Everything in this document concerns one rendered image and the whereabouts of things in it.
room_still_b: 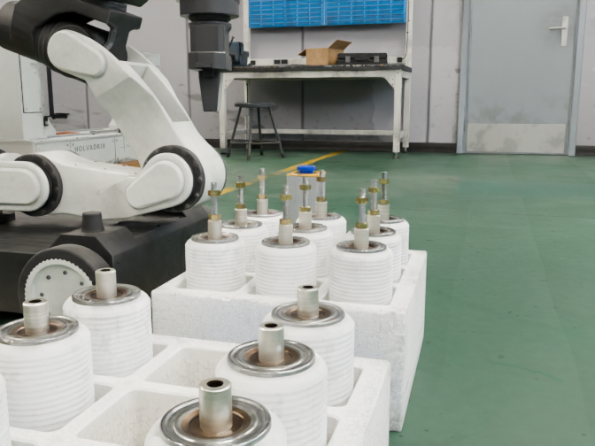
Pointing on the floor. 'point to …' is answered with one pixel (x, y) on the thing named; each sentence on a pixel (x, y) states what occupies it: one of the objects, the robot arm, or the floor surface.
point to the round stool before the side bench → (258, 128)
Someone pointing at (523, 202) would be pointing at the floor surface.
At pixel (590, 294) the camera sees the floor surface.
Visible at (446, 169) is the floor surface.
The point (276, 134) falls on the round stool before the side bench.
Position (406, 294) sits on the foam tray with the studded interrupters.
